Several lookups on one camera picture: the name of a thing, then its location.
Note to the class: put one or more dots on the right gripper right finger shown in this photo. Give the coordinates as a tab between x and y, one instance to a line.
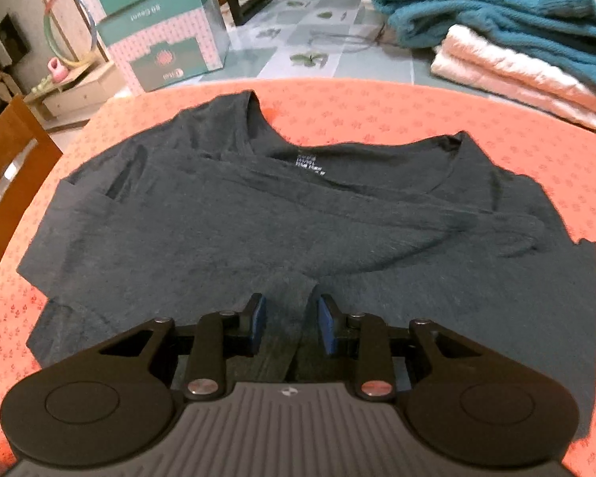
361	339

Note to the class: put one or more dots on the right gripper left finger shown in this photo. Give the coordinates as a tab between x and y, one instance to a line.
216	338

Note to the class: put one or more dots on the dark grey long-sleeve shirt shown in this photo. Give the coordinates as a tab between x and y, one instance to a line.
197	214

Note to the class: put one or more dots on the wooden chair left side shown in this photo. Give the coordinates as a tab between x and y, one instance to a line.
27	156

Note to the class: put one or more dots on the white low cabinet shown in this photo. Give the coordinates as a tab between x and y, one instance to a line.
84	87

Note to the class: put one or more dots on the orange floral table mat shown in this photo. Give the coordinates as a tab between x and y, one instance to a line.
559	156

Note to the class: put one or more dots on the colourful hula hoop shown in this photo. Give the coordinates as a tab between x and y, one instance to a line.
70	32

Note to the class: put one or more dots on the pink folded towel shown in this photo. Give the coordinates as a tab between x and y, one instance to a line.
467	58

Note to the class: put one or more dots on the lower pink green box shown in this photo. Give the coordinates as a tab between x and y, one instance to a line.
157	43

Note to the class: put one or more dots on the teal knitted sweater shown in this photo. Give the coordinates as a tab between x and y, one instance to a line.
560	32

